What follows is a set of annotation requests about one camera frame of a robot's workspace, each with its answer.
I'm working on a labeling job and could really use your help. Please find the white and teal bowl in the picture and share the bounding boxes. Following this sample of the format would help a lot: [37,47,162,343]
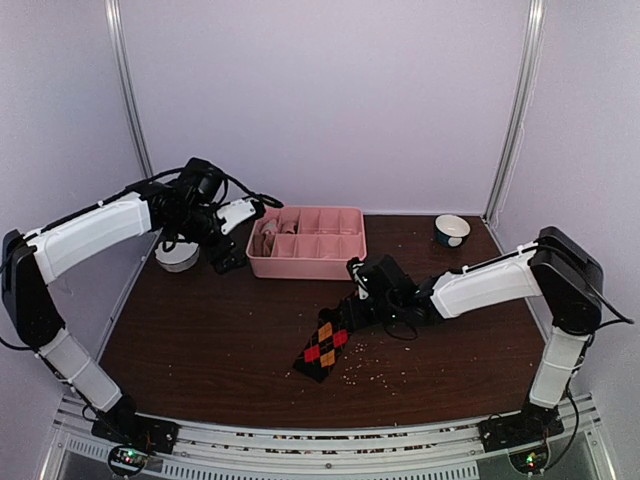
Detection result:
[434,214,471,248]

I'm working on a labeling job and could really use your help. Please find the right aluminium frame post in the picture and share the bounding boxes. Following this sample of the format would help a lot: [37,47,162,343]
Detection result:
[484,0,547,227]

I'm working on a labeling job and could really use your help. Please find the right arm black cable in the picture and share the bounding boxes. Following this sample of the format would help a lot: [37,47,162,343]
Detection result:
[534,239,636,326]

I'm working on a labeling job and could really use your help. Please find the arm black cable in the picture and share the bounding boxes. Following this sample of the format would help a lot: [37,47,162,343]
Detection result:
[534,239,636,326]
[124,169,285,209]

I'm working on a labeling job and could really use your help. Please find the rolled socks in tray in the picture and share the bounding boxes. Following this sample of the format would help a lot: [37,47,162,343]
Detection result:
[252,218,285,257]

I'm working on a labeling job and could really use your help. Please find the left aluminium frame post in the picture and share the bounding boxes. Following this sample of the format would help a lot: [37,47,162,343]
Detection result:
[104,0,154,178]

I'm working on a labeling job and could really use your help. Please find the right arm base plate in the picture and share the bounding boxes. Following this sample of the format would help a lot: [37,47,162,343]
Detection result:
[478,412,565,476]

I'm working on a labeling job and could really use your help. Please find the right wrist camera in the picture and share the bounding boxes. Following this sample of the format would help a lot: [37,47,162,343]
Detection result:
[346,257,370,301]

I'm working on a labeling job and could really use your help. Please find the aluminium frame post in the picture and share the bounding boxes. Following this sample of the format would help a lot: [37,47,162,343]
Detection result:
[104,0,154,178]
[484,0,547,227]

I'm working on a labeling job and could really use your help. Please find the argyle black red sock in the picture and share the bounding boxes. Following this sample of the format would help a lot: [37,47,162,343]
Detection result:
[292,303,355,383]

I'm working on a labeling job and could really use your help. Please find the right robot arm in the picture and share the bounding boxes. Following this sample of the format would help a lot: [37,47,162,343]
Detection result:
[338,226,632,442]

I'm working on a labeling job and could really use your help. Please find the aluminium front rail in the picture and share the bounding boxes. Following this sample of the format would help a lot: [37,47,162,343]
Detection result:
[39,392,614,480]

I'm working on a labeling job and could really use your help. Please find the beige striped sock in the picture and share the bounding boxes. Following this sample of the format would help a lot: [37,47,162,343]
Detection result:
[278,220,299,235]

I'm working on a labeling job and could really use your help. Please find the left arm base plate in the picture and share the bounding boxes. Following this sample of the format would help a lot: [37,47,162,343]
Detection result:
[91,415,179,478]

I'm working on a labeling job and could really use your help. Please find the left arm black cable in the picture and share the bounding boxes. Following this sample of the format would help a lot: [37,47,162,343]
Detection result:
[124,169,285,209]

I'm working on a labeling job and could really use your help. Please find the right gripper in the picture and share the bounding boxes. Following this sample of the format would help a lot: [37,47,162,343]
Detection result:
[336,294,401,330]

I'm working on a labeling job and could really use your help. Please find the pink divided organizer tray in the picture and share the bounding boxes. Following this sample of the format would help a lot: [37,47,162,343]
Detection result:
[246,206,367,281]

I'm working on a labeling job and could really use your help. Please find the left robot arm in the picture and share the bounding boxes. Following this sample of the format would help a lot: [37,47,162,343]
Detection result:
[1,158,265,444]

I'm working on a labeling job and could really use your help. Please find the white scalloped bowl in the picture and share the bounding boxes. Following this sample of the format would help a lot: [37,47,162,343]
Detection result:
[154,242,200,273]

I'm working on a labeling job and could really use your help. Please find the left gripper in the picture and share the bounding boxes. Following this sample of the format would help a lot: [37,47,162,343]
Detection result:
[167,202,246,274]

